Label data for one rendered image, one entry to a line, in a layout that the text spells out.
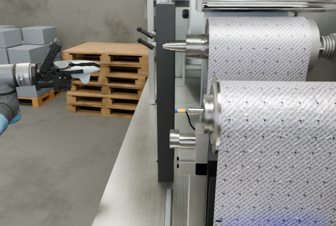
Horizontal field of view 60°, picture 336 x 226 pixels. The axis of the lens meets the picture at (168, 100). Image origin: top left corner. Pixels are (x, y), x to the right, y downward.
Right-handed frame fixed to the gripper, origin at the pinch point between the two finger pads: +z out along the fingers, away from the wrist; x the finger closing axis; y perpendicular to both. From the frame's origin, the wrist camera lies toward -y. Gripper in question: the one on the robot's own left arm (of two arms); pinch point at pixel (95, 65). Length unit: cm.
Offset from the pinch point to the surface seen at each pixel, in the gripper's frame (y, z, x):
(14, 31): 71, -106, -333
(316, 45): -17, 51, 40
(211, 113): -10, 20, 55
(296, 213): 7, 35, 64
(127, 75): 101, 33, -228
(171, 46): -13.7, 19.7, 25.5
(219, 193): 4, 21, 60
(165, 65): -7.4, 18.8, 22.7
